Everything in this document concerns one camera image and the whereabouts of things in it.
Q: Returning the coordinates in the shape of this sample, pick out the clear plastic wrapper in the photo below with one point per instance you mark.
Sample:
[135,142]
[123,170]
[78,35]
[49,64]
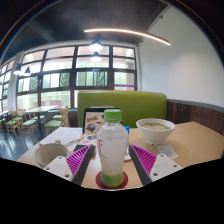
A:
[167,151]

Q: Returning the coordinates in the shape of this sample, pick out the black-framed picture stand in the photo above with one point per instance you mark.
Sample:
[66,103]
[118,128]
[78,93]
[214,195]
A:
[91,121]

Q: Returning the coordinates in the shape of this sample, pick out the white paper sheet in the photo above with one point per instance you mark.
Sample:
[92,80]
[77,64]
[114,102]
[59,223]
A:
[60,135]

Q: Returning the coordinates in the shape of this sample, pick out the group of green-seated wooden chairs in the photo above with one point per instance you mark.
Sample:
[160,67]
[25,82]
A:
[53,123]

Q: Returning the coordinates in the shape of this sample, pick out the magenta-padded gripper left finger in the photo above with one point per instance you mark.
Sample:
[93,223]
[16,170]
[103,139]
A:
[58,168]

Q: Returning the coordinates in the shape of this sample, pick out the large black-framed window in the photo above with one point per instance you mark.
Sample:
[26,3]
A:
[66,80]

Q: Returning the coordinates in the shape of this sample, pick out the white ceramic bowl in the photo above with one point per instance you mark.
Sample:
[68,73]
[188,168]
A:
[155,133]

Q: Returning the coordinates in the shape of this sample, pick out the light wooden dining table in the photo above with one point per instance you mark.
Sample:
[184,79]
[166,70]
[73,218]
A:
[40,109]

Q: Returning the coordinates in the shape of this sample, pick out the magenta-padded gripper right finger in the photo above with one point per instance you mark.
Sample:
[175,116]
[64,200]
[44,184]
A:
[164,166]

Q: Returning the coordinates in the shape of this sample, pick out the green upholstered bench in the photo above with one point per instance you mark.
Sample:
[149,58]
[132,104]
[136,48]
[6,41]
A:
[143,105]

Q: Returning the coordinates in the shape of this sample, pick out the group of pendant lamps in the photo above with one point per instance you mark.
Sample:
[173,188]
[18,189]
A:
[95,46]

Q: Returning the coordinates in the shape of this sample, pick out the cream ceramic patterned mug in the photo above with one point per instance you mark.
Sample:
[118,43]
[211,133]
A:
[50,153]

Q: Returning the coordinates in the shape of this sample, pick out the long curved ceiling light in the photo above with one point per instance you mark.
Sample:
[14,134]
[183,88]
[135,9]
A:
[128,31]

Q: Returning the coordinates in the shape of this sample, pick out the white green-capped drink bottle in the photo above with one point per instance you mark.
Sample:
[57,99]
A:
[111,146]

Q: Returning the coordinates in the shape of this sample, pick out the flat round red coaster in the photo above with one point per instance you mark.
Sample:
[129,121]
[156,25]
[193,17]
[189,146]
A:
[98,181]

